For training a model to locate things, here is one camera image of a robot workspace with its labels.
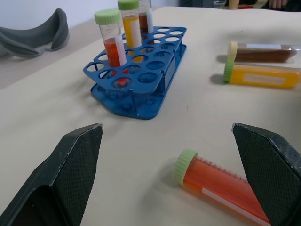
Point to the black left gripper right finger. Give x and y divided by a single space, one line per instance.
268 169

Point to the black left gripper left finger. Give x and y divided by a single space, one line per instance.
70 174

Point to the orange liquid tube green cap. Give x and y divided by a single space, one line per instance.
218 186
113 42

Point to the yellow liquid tube green cap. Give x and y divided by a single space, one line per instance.
261 76
131 26

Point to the brown liquid tube cream cap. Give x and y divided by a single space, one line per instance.
261 53

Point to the blue test tube rack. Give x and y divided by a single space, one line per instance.
150 70

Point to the grey curved rubber object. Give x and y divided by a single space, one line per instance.
30 40

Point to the beige cylindrical object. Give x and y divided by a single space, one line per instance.
233 4

